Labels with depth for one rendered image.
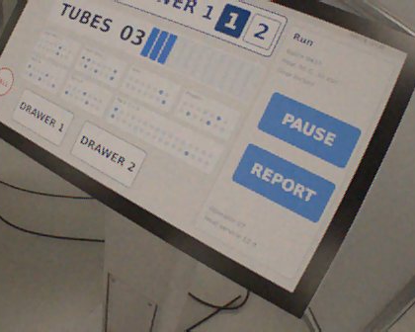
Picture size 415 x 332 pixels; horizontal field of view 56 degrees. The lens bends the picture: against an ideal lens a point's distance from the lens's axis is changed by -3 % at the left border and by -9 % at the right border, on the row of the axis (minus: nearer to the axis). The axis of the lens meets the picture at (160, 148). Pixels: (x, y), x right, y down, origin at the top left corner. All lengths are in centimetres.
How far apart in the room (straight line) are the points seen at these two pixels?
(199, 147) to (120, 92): 12
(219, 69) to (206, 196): 14
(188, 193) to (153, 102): 11
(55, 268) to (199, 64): 123
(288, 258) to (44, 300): 118
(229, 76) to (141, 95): 10
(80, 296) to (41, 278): 17
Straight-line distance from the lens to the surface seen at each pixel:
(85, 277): 156
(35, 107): 55
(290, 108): 44
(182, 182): 45
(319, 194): 43
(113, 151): 48
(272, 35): 46
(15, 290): 156
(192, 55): 47
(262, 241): 43
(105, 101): 50
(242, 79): 45
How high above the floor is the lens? 132
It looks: 39 degrees down
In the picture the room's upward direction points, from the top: 9 degrees clockwise
